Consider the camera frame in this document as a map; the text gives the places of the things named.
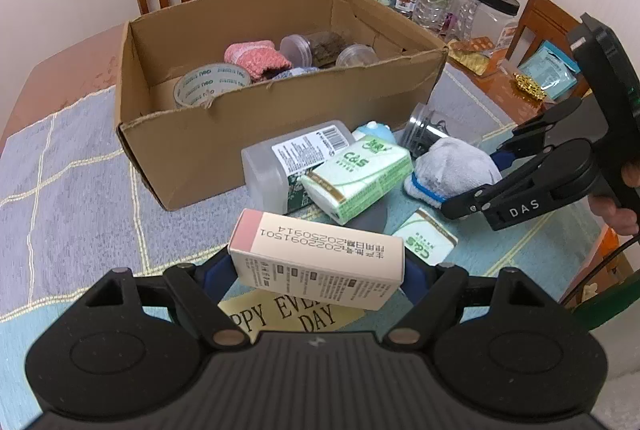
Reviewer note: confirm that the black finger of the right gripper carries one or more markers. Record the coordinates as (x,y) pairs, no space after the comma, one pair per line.
(553,179)

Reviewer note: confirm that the gold foil blister pack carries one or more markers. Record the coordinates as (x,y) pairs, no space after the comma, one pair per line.
(473,54)

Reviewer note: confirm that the teal foil pouch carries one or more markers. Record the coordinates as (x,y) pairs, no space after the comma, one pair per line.
(554,71)

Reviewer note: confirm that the pink knitted sock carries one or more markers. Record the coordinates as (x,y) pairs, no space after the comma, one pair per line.
(260,59)

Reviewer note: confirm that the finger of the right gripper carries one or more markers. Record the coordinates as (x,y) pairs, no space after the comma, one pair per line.
(560,123)

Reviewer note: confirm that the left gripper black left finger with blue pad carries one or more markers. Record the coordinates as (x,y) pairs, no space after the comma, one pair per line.
(189,293)

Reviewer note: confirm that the white blue sock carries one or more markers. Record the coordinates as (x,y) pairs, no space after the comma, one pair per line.
(448,169)

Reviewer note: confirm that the gold ornament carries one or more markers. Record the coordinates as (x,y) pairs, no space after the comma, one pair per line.
(528,86)

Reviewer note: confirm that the clear jar with dark contents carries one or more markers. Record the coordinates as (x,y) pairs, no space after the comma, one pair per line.
(319,50)

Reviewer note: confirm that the blue knitted sock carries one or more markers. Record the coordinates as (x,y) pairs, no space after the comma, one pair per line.
(295,72)

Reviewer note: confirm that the large jar black lid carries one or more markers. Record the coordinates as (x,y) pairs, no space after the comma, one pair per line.
(495,20)

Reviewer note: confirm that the person's hand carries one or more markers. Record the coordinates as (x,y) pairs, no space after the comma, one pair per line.
(623,221)

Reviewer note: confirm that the light blue round toy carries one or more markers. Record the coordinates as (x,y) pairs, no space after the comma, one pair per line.
(375,129)

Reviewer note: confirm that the pink white medicine box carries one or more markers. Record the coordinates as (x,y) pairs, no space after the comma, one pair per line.
(316,261)

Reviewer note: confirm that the translucent bottle green label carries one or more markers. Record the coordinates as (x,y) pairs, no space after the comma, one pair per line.
(272,168)

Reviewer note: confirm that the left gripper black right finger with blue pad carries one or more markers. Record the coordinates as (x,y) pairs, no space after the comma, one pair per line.
(441,293)

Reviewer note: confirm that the wooden chair right side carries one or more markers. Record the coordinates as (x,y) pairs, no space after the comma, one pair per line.
(541,20)

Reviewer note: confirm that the brown cardboard box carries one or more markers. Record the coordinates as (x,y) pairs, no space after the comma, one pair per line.
(188,154)

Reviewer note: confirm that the green tissue pack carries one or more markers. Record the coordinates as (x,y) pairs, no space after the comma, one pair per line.
(352,181)
(426,237)

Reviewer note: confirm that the empty clear plastic jar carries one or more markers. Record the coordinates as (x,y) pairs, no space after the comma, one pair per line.
(356,55)

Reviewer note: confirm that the blue checked table cloth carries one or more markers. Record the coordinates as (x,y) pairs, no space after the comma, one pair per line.
(73,208)

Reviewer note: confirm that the clear packing tape roll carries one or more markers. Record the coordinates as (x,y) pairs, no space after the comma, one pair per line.
(203,83)

